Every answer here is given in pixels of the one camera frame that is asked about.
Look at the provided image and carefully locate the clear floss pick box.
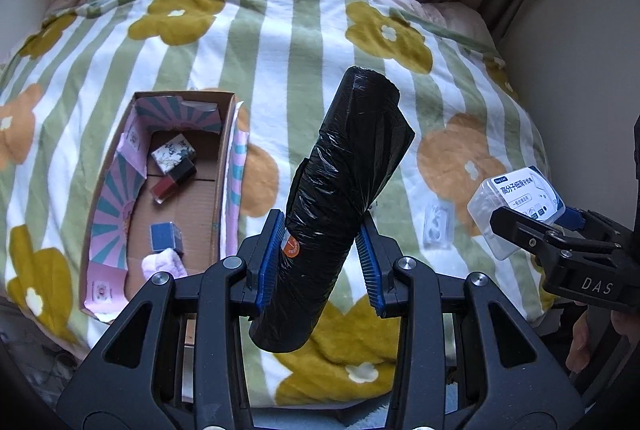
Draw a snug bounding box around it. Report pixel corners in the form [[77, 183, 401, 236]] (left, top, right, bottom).
[[466, 166, 565, 261]]

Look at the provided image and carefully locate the black garbage bag roll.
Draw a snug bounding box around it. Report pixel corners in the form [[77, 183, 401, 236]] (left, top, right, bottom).
[[250, 66, 414, 353]]

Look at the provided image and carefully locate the person right hand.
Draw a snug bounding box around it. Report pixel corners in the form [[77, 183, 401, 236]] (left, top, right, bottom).
[[565, 301, 640, 375]]

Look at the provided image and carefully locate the pink white sock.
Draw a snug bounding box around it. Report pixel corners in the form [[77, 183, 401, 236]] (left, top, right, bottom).
[[141, 248, 188, 280]]

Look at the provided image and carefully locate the small clear plastic packet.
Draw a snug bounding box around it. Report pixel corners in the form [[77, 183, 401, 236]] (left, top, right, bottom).
[[423, 202, 456, 249]]

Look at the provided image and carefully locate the blue small cube box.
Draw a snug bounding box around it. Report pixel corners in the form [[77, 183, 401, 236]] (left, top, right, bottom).
[[150, 222, 183, 256]]

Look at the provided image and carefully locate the red black small box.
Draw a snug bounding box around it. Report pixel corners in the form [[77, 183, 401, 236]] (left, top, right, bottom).
[[151, 158, 196, 204]]

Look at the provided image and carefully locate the pink teal cardboard box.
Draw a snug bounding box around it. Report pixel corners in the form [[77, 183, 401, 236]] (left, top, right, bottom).
[[79, 90, 242, 323]]

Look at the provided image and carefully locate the white patterned small box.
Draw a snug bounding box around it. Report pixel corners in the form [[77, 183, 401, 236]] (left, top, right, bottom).
[[151, 133, 196, 174]]

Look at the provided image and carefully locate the striped flower blanket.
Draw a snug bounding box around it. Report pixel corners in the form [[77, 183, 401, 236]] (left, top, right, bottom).
[[0, 0, 559, 411]]

